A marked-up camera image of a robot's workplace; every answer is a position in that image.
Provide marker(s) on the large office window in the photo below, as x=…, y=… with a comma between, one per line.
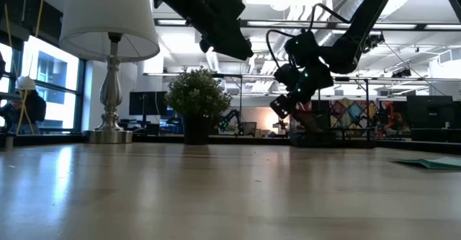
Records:
x=47, y=85

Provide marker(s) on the black aluminium table frame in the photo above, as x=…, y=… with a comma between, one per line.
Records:
x=158, y=139

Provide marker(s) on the white shade silver table lamp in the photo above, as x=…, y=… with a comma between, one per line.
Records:
x=108, y=16

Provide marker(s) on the green potted plant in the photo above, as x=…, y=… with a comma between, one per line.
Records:
x=198, y=96

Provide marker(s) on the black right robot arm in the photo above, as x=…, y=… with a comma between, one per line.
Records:
x=367, y=27

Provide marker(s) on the colourful patchwork wall hanging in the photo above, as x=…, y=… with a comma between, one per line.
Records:
x=351, y=112

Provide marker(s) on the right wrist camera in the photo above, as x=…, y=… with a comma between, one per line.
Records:
x=283, y=106

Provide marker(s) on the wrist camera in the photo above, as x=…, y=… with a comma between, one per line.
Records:
x=283, y=106
x=227, y=4

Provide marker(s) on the black computer monitor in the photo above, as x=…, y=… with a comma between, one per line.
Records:
x=147, y=103

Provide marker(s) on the background black robot arm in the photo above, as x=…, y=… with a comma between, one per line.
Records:
x=230, y=119

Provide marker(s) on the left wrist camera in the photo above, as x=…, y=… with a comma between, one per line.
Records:
x=227, y=4

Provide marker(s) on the green sticky note pad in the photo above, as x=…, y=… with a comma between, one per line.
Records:
x=439, y=163

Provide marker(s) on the long ceiling light bar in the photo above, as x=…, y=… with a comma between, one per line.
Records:
x=173, y=22

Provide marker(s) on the person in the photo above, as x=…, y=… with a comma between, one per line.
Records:
x=32, y=106

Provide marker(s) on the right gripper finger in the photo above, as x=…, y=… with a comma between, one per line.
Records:
x=311, y=119

